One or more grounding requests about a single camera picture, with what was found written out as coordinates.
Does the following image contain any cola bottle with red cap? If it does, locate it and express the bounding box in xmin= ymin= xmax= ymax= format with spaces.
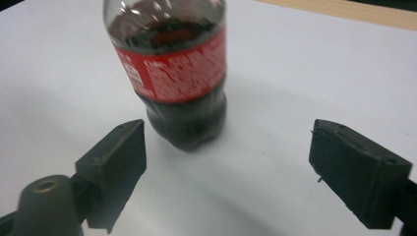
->
xmin=102 ymin=0 xmax=228 ymax=152

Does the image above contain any white table cover sheet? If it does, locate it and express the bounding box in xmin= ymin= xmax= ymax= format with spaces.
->
xmin=0 ymin=0 xmax=417 ymax=236

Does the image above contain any wooden table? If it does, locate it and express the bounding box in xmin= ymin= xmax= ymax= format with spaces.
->
xmin=255 ymin=0 xmax=417 ymax=32

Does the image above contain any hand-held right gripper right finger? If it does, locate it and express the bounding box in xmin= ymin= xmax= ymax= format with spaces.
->
xmin=308 ymin=118 xmax=414 ymax=230

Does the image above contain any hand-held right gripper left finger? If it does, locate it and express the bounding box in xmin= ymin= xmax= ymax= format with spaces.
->
xmin=75 ymin=118 xmax=148 ymax=235

